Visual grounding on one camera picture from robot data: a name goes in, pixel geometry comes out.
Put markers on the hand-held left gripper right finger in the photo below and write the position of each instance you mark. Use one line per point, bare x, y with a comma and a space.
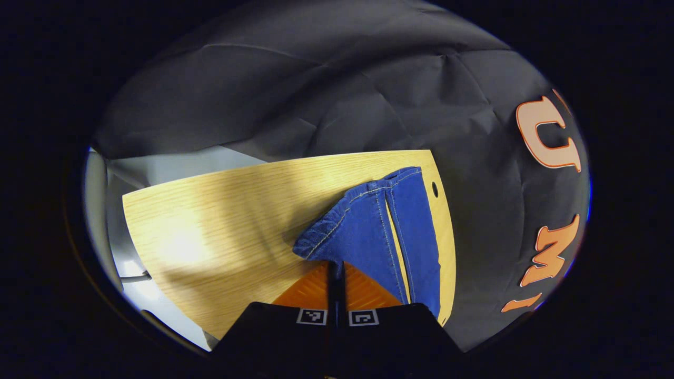
389, 337

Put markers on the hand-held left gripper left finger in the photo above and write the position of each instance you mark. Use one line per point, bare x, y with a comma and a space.
284, 337

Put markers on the blue denim jeans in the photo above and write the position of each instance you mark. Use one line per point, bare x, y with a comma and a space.
363, 226

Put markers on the black backdrop cloth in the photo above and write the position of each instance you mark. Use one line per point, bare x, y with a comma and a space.
316, 79

